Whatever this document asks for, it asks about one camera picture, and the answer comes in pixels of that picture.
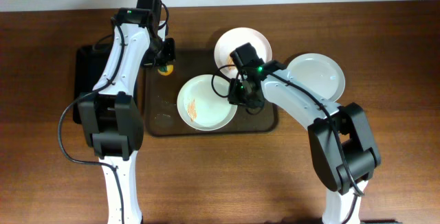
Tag yellow green sponge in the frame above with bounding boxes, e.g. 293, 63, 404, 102
157, 65, 174, 76

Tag white plate bottom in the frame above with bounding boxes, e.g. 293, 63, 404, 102
177, 74, 237, 131

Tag white plate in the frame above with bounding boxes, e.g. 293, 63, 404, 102
177, 74, 237, 131
214, 27, 272, 79

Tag white plate top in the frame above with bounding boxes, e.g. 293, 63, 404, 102
214, 27, 272, 79

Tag light blue plate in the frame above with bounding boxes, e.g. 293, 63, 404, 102
287, 53, 346, 102

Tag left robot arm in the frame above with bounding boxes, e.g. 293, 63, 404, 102
78, 8, 173, 223

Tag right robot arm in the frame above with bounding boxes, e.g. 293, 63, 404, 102
227, 61, 382, 223

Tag brown plastic serving tray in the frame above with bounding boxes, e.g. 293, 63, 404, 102
144, 49, 278, 137

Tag black rectangular tray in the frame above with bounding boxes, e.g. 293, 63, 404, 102
72, 44, 114, 125

